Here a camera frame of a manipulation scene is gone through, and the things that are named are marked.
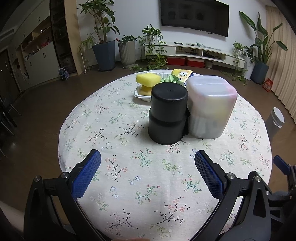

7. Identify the white foam tray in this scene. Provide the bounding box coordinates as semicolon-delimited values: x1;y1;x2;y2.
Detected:
133;71;171;102

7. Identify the yellow tissue pack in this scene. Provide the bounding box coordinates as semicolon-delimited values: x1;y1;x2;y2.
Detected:
171;69;194;86

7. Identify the green cloth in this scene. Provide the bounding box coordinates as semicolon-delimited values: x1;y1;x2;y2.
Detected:
161;74;185;86

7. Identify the yellow sponge block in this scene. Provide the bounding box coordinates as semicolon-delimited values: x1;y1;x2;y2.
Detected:
136;73;161;87

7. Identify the grey cylindrical trash bin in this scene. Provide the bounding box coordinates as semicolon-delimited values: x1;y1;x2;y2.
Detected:
265;107;285;141

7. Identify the black cylindrical container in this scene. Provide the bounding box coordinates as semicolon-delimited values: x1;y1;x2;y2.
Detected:
148;82;190;145

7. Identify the translucent plastic container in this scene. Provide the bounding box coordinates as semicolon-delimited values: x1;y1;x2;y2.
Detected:
186;75;238;139

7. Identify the red box on floor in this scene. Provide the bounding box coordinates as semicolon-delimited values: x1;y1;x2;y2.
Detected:
262;78;273;92

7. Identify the beige curtain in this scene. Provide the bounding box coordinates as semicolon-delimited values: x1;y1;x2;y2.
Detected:
266;6;296;120

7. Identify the blue box on floor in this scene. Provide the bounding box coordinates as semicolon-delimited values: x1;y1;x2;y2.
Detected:
58;67;70;81

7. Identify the large-leaf plant in dark pot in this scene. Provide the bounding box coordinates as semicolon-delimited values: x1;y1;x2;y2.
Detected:
239;11;288;85

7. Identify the red storage box right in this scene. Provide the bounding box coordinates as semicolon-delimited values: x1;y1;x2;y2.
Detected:
187;58;205;68

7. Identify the red storage box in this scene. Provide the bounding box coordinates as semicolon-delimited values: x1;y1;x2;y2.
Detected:
166;57;186;66
187;58;205;68

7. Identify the red storage box left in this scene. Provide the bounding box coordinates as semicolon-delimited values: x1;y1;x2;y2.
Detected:
166;57;186;66

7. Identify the small plant by console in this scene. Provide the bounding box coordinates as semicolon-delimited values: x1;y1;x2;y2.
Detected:
220;40;255;86

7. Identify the white tv console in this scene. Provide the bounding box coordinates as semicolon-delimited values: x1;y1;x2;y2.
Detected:
143;43;247;69

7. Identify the tall plant in dark pot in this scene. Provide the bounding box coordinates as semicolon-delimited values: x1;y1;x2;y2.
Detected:
79;1;120;71

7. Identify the trailing green vine plant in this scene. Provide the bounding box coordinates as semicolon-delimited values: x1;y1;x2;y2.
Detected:
130;25;167;73

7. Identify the plant in ribbed white pot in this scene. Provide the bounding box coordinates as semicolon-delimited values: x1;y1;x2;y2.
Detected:
117;35;137;69

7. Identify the white wall cabinet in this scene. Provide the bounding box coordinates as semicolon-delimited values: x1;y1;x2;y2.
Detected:
9;1;60;91

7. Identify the wall-mounted television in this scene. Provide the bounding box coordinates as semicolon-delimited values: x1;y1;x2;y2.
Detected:
160;0;229;37

